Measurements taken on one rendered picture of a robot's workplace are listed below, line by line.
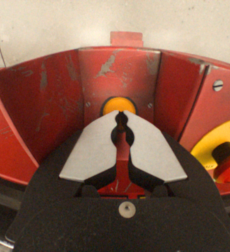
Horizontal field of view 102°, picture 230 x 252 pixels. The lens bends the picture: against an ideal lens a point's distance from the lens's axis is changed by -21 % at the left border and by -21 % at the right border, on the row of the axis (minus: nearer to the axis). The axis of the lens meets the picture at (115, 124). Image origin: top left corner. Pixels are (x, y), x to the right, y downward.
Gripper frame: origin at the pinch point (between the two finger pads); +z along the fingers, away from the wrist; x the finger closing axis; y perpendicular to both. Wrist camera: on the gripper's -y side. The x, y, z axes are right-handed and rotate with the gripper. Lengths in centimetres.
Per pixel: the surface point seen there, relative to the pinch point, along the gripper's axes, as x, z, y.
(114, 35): -2, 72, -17
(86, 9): -19, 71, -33
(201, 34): 55, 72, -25
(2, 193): -21.1, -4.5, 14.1
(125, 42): 4, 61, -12
